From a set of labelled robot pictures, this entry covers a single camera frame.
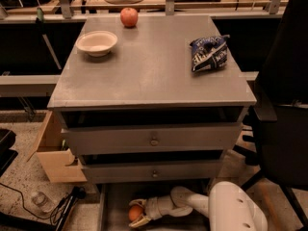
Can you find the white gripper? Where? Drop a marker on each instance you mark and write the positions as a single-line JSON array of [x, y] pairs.
[[156, 207]]

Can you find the orange fruit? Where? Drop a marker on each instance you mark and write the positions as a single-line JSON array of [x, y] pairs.
[[135, 212]]

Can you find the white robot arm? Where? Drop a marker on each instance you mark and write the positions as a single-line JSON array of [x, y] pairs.
[[227, 207]]

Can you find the grey bottom drawer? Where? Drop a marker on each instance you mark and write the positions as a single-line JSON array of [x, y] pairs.
[[118, 195]]

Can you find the grey drawer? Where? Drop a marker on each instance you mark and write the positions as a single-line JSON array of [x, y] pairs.
[[145, 139], [159, 171], [118, 195]]

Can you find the grey middle drawer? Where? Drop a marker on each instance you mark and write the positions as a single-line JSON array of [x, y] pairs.
[[159, 171]]

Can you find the grey top drawer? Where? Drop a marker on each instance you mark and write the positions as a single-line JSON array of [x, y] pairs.
[[145, 139]]

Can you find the grey drawer cabinet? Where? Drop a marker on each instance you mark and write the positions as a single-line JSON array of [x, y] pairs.
[[146, 80]]

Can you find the clear plastic bottle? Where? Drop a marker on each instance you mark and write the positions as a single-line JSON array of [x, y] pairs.
[[42, 201]]

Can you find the cardboard box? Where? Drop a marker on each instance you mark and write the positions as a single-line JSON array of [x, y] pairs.
[[59, 164]]

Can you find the black office chair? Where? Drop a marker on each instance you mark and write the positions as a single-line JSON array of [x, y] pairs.
[[279, 119]]

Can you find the blue chip bag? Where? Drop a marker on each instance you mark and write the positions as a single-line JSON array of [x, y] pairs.
[[209, 53]]

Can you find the white bowl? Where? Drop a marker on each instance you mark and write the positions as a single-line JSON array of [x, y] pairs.
[[96, 43]]

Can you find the red apple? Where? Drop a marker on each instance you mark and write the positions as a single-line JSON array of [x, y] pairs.
[[129, 17]]

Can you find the metal workbench frame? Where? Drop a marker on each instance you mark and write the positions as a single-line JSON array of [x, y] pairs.
[[37, 35]]

